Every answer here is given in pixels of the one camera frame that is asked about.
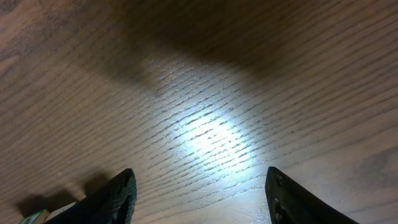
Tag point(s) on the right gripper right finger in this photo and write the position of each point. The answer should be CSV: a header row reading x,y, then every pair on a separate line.
x,y
290,203

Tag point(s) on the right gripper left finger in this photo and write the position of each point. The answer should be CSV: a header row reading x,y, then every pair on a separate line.
x,y
112,204

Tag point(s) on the white block dragonfly picture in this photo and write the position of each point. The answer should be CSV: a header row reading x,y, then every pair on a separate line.
x,y
44,215

